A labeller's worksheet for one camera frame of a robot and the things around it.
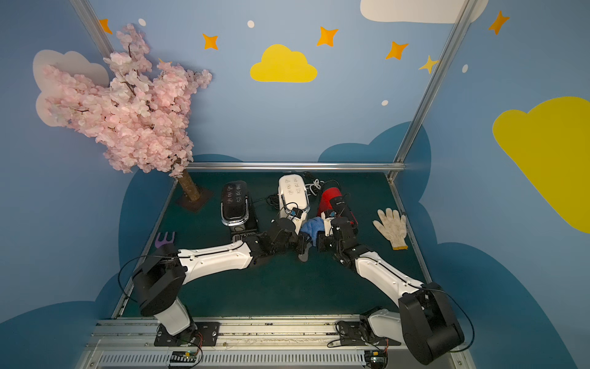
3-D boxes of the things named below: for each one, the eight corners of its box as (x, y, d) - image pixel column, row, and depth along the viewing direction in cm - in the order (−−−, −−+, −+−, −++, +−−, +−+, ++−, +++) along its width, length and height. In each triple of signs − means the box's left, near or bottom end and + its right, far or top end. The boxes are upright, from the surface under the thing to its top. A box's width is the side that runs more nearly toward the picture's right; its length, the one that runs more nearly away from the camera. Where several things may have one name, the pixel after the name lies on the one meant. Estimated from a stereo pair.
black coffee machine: (228, 249, 94) (213, 220, 77) (237, 210, 107) (225, 177, 90) (254, 250, 94) (245, 220, 77) (259, 210, 107) (253, 177, 90)
